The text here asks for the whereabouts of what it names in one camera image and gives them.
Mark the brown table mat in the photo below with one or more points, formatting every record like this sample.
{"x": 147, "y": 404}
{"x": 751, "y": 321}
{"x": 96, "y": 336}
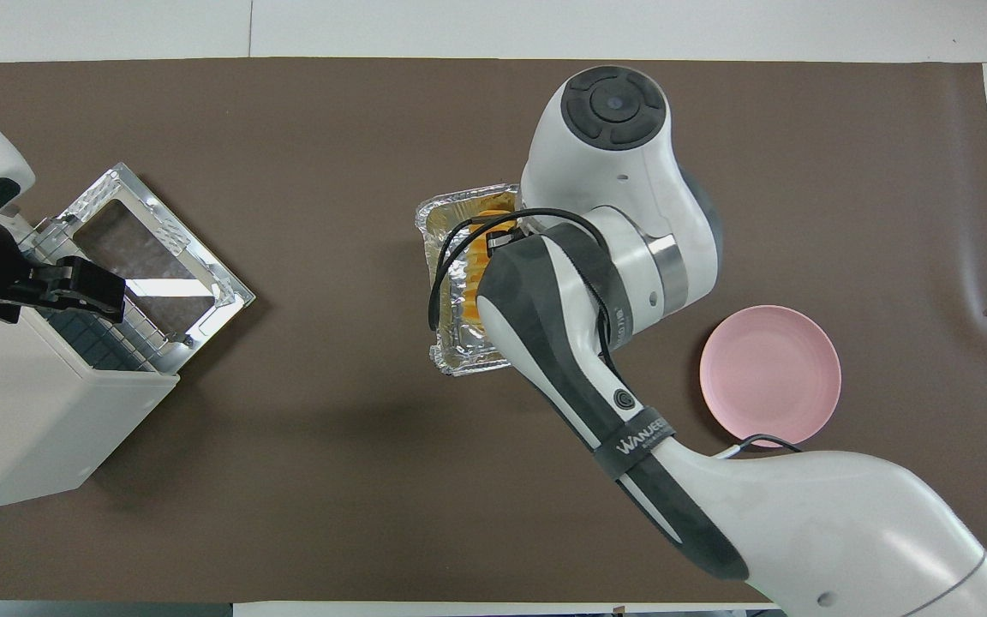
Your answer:
{"x": 331, "y": 471}

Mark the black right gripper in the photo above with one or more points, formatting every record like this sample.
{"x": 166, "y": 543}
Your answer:
{"x": 502, "y": 240}

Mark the glass oven door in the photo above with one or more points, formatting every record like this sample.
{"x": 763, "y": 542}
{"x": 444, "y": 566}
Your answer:
{"x": 176, "y": 227}

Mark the aluminium foil tray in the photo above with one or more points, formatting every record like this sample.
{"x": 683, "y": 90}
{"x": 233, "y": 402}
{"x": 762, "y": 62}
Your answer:
{"x": 459, "y": 351}

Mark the cream toaster oven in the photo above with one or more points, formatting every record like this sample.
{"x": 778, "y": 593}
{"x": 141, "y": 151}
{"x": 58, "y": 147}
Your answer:
{"x": 22, "y": 411}

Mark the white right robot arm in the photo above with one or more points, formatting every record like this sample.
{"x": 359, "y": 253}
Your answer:
{"x": 631, "y": 257}

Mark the yellow ridged bread loaf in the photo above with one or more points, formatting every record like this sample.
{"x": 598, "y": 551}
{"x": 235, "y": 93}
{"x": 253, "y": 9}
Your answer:
{"x": 476, "y": 266}

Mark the pink round plate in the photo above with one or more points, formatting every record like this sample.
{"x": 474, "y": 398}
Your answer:
{"x": 768, "y": 377}

